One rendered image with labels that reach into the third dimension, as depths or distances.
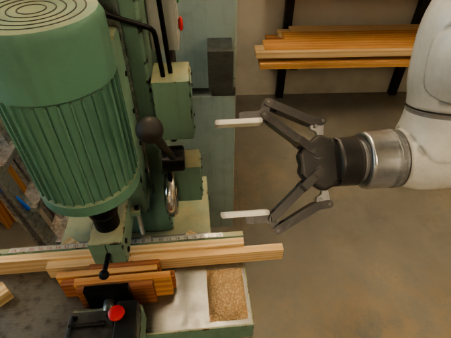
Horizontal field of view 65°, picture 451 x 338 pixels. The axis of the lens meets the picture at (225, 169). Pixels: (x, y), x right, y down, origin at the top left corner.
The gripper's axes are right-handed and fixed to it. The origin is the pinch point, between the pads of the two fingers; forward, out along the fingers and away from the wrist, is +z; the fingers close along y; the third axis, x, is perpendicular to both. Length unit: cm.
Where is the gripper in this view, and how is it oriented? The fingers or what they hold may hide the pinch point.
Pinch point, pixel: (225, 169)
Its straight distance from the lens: 53.2
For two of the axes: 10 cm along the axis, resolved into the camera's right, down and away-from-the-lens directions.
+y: -0.7, -10.0, 0.6
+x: 0.6, -0.7, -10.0
